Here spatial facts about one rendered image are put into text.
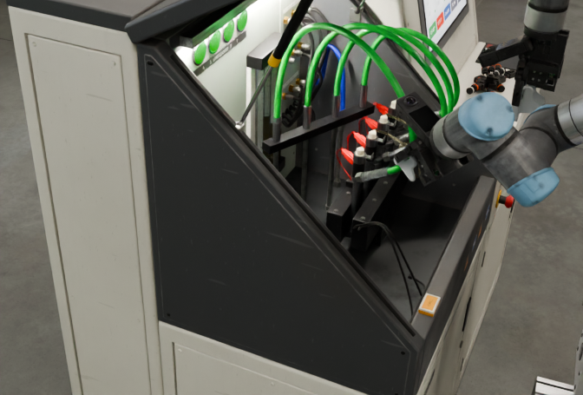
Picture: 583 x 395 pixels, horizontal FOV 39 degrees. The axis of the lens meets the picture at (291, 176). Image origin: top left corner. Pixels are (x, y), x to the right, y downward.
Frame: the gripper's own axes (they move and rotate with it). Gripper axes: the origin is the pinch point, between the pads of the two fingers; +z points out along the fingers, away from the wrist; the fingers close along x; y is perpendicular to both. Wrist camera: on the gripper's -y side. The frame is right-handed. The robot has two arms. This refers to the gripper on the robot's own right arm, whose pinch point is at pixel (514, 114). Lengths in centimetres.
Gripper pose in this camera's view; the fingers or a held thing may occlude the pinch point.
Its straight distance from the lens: 178.7
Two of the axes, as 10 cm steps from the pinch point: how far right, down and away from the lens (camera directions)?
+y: 9.1, 2.5, -3.2
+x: 4.1, -4.9, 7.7
